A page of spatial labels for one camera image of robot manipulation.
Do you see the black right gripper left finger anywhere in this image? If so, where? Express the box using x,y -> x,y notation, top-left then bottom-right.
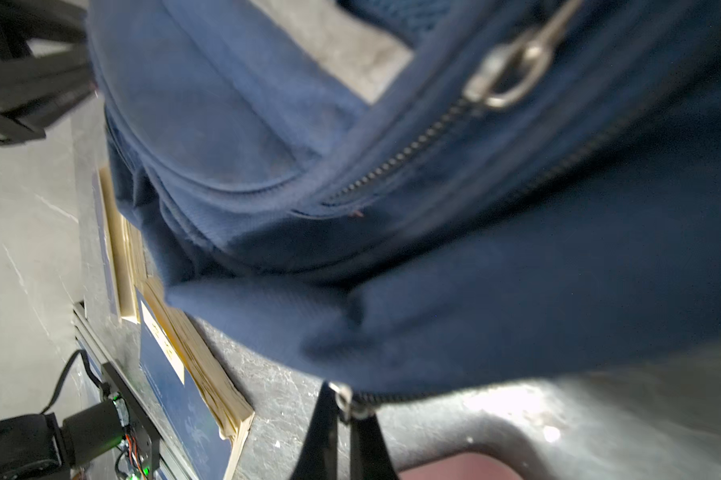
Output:
290,382 -> 340,480

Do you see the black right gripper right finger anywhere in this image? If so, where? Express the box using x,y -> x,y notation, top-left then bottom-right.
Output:
350,415 -> 399,480

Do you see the blue book yellow label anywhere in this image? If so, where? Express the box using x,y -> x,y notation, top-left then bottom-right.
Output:
136,278 -> 254,479

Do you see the navy blue student backpack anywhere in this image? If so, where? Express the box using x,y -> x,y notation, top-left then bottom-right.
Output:
88,1 -> 721,399

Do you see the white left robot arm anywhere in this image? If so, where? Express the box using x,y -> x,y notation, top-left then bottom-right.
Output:
0,1 -> 96,147

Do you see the pink pencil case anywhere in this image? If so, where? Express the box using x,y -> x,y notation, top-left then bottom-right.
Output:
399,452 -> 523,480

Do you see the purple book yellow label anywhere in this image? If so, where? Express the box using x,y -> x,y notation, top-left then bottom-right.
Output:
92,167 -> 144,324

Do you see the slotted aluminium floor rail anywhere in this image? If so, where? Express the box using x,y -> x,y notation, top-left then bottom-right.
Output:
72,300 -> 196,479

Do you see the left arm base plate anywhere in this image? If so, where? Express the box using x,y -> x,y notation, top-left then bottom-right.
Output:
102,362 -> 162,479

